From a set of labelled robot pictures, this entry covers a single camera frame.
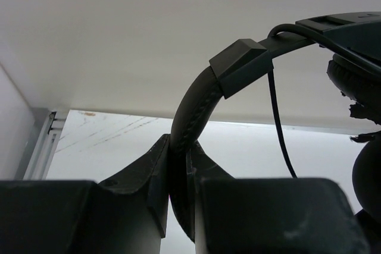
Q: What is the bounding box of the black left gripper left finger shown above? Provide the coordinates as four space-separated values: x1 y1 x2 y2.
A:
1 134 169 253

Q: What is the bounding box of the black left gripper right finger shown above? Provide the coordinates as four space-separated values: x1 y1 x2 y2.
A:
186 143 371 253

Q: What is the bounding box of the black headphone cable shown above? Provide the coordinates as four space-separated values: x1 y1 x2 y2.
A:
267 23 381 178

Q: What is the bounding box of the black over-ear headphones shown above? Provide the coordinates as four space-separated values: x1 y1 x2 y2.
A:
168 11 380 237

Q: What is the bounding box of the aluminium table edge rail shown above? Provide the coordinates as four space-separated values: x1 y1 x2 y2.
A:
23 111 68 180

